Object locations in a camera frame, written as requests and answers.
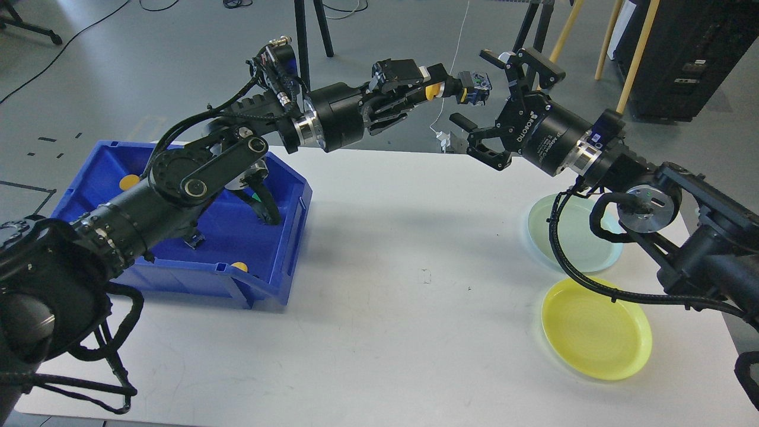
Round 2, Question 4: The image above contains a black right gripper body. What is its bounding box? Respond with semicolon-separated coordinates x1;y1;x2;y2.
496;95;599;177

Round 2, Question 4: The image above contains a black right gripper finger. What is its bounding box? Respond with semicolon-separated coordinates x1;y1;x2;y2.
479;47;566;109
448;113;522;171

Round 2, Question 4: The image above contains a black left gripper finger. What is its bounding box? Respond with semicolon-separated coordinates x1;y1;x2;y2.
366;59;448;99
364;89;430;136

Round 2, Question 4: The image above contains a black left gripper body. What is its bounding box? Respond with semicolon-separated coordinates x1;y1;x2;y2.
294;82;387;153

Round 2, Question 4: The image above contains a yellow push button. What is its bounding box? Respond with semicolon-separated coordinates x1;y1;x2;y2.
425;71;492;106

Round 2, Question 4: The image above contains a green push button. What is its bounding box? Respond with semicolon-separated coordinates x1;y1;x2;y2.
182;231;206;250

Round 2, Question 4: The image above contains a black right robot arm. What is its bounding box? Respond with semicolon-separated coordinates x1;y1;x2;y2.
450;47;757;381

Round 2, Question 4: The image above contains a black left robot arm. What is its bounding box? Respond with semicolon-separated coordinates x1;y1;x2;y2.
1;36;475;420

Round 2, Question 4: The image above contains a light green plate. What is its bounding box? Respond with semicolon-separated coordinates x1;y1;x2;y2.
524;194;623;273

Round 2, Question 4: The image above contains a yellow button at bin front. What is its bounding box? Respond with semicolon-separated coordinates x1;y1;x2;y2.
230;262;249;272

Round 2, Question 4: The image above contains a yellow button at bin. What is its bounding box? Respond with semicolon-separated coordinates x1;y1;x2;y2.
230;262;249;272
119;174;141;192

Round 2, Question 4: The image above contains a yellow plate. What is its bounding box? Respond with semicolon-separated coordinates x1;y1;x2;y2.
540;278;653;381

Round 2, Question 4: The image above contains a yellow button at bin back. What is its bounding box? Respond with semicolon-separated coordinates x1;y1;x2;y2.
119;174;141;192

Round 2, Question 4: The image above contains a yellow wooden pole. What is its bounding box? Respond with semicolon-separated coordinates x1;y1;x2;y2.
594;1;661;114
551;0;585;59

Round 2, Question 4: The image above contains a white power adapter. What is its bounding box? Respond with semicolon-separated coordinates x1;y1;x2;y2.
436;132;468;154

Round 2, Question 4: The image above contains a black tripod stand right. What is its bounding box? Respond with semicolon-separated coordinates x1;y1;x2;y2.
513;0;558;57

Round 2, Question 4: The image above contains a black tripod stand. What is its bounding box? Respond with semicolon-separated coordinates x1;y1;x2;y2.
294;0;336;93
513;0;558;57

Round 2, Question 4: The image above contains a black tripod stand left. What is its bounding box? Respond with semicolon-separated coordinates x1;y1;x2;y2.
294;0;336;93

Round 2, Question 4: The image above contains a blue plastic bin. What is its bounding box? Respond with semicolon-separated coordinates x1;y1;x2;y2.
52;141;312;308

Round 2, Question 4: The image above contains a black equipment cabinet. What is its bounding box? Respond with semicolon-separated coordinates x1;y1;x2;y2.
626;1;758;122

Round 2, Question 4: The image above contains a white cable on floor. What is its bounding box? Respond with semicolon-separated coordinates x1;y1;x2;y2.
430;0;473;136

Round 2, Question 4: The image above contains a black floor cable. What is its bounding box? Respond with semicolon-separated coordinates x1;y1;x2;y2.
0;0;131;106

